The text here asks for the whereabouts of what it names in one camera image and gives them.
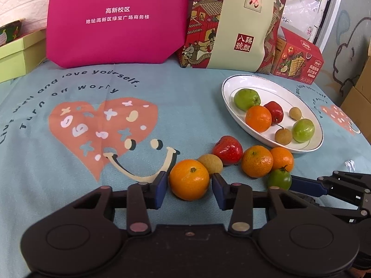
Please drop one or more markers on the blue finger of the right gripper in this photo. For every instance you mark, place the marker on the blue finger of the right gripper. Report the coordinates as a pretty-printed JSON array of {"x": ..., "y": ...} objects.
[{"x": 308, "y": 186}]

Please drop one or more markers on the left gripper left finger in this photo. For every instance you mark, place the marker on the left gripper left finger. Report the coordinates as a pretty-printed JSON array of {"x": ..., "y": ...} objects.
[{"x": 141, "y": 197}]

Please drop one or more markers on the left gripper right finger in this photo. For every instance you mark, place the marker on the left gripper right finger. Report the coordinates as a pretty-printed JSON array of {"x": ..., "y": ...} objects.
[{"x": 238, "y": 198}]

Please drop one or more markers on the brown longan hidden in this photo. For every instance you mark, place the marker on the brown longan hidden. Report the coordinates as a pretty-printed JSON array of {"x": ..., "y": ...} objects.
[{"x": 211, "y": 162}]

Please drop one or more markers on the orange tangerine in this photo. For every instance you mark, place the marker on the orange tangerine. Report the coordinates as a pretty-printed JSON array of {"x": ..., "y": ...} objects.
[
  {"x": 283, "y": 158},
  {"x": 189, "y": 180},
  {"x": 258, "y": 118},
  {"x": 257, "y": 162}
]

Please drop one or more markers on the small green apple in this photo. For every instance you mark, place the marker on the small green apple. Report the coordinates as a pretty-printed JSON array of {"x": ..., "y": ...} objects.
[{"x": 303, "y": 130}]

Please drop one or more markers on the cardboard box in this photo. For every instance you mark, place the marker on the cardboard box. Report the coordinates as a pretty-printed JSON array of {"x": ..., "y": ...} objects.
[{"x": 357, "y": 103}]

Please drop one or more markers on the blue printed tablecloth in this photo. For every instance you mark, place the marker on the blue printed tablecloth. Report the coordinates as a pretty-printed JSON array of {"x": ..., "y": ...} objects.
[{"x": 67, "y": 132}]

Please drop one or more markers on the red cracker box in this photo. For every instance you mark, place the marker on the red cracker box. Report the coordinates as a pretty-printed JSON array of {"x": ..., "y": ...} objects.
[{"x": 296, "y": 58}]

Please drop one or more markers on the green red liquor gift bag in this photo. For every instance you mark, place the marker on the green red liquor gift bag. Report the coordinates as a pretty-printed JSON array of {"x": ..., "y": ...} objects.
[{"x": 232, "y": 34}]

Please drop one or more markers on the pink tote bag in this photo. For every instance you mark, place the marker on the pink tote bag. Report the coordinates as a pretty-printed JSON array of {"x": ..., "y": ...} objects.
[{"x": 92, "y": 32}]

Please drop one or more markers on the light green gift box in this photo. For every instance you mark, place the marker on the light green gift box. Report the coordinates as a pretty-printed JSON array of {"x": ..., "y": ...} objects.
[{"x": 23, "y": 55}]

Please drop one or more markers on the white floral bag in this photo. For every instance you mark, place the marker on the white floral bag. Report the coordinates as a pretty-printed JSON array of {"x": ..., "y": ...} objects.
[{"x": 303, "y": 17}]

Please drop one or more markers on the dark green patterned bowl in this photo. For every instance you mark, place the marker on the dark green patterned bowl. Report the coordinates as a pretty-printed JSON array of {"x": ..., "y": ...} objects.
[{"x": 10, "y": 31}]

